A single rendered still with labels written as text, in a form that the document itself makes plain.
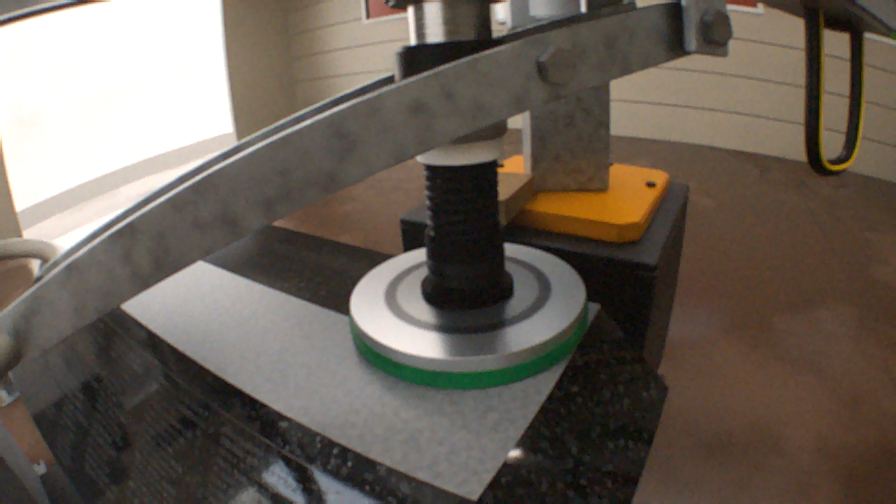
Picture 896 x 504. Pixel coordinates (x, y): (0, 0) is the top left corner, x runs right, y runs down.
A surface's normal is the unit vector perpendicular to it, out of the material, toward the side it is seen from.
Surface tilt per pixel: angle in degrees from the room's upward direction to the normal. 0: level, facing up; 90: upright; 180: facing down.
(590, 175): 90
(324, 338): 0
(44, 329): 90
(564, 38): 90
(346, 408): 0
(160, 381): 45
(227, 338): 0
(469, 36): 90
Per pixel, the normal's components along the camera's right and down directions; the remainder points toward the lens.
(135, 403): -0.39, -0.37
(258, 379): -0.07, -0.91
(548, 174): -0.07, 0.41
